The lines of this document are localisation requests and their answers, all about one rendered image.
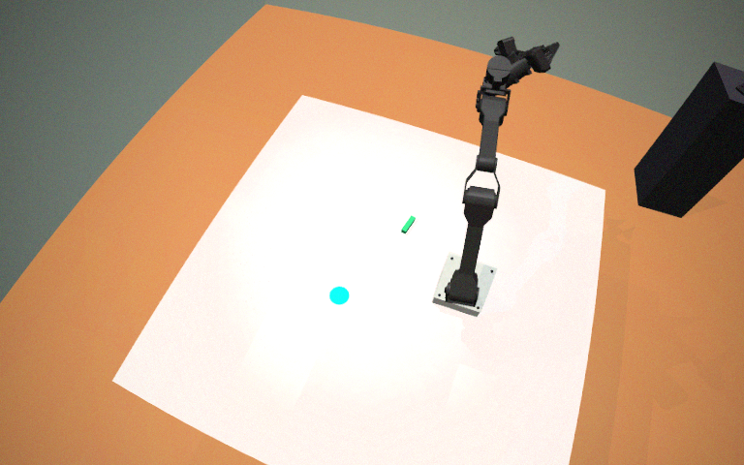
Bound cyan circle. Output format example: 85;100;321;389
329;287;349;304

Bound green rectangular post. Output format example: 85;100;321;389
401;216;416;234

